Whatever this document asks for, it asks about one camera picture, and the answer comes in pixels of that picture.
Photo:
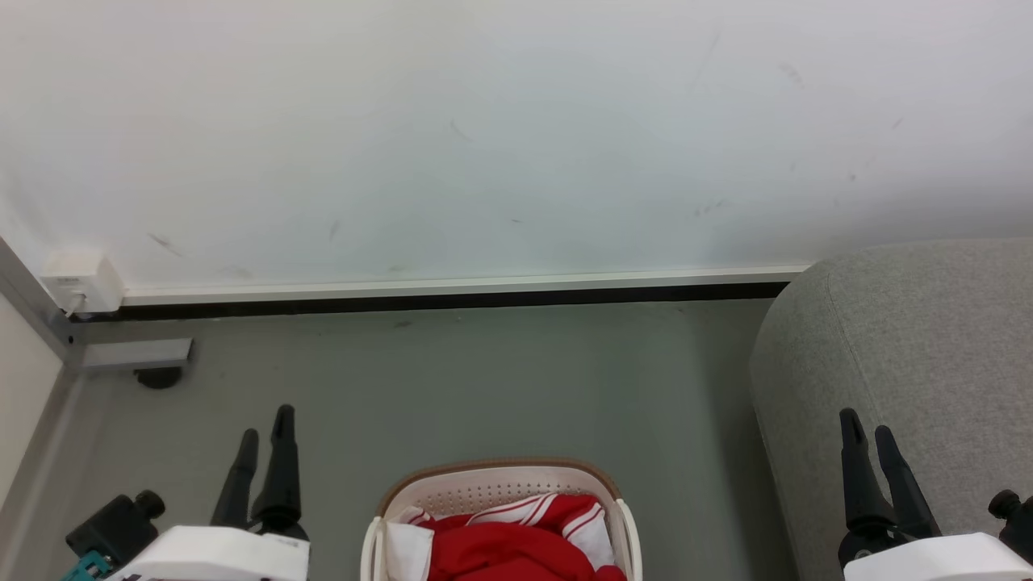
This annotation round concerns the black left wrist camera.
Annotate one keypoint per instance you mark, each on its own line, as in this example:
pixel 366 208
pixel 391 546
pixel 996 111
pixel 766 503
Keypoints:
pixel 117 526

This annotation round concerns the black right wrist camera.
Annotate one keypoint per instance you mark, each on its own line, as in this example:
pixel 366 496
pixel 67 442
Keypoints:
pixel 1015 520

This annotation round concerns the grey fabric sofa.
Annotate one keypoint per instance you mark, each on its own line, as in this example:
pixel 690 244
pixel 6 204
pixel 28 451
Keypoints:
pixel 928 347

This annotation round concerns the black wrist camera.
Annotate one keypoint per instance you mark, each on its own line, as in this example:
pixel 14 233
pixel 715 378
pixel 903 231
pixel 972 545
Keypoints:
pixel 117 526
pixel 1015 520

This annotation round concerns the white wall socket box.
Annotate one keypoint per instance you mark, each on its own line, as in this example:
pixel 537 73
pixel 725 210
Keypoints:
pixel 81 278

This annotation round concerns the grey metal frame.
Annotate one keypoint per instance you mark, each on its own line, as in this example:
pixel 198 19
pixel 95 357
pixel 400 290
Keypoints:
pixel 44 323

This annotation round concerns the white and black baseboard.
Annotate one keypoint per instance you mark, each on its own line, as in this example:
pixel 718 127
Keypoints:
pixel 452 292

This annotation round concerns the red white striped jersey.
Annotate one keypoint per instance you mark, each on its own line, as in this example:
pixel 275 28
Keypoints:
pixel 565 516

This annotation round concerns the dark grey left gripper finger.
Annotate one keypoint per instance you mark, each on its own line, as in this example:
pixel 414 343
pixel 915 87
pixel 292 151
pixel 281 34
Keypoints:
pixel 281 476
pixel 240 478

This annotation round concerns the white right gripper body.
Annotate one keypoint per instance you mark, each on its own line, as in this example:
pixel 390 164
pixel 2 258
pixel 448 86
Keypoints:
pixel 936 561

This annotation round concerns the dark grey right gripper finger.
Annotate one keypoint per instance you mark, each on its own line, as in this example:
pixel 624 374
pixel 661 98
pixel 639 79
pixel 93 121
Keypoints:
pixel 905 492
pixel 860 484

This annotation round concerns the grey bracket with black foot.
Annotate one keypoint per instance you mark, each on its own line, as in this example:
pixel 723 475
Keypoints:
pixel 137 353

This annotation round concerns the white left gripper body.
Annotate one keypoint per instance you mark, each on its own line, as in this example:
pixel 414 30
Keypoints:
pixel 218 557

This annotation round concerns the white perforated laundry basket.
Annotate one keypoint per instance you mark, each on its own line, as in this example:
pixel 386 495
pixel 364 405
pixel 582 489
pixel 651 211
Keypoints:
pixel 492 484

